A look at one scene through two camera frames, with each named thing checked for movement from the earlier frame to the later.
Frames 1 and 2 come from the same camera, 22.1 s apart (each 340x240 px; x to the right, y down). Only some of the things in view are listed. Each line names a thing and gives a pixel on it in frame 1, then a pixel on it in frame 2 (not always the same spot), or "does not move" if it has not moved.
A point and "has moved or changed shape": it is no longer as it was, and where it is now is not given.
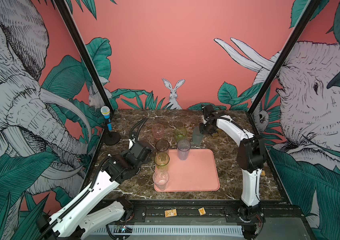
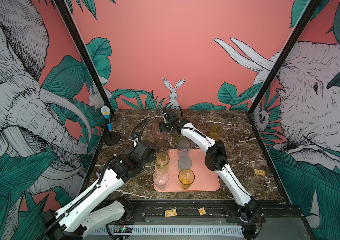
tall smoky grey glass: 162,146 does not move
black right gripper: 202,130 to 162,125
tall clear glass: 160,178 does not move
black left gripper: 124,154 does not move
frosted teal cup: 197,136 has moved or changed shape
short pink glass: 157,131 does not move
